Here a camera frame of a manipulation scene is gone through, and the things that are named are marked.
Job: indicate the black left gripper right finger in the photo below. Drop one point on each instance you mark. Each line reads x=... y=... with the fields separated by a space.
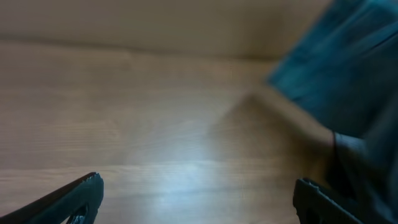
x=315 y=204

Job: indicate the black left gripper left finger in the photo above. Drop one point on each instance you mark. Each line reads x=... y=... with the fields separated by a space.
x=76 y=202

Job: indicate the light blue denim jeans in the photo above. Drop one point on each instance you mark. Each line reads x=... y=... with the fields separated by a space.
x=343 y=73

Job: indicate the brown cardboard back panel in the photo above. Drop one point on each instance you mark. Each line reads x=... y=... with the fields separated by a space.
x=229 y=28

